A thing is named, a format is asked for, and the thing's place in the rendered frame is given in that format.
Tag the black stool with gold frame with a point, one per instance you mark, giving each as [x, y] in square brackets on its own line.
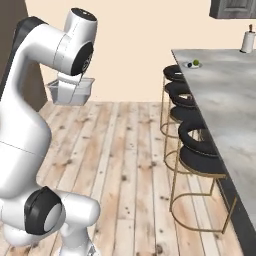
[172, 72]
[200, 160]
[180, 94]

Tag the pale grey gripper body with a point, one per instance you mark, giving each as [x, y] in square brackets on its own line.
[67, 87]

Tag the dark brown tall cabinet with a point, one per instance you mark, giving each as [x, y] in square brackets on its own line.
[10, 13]

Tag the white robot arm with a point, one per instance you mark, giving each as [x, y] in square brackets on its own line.
[23, 140]

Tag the white paper towel roll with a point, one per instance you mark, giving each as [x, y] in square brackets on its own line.
[248, 41]

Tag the dark purple eggplant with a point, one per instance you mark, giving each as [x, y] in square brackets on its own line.
[189, 65]

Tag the grey wall cabinet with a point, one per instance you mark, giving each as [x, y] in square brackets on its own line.
[233, 8]

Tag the green lime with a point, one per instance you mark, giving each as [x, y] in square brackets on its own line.
[196, 62]

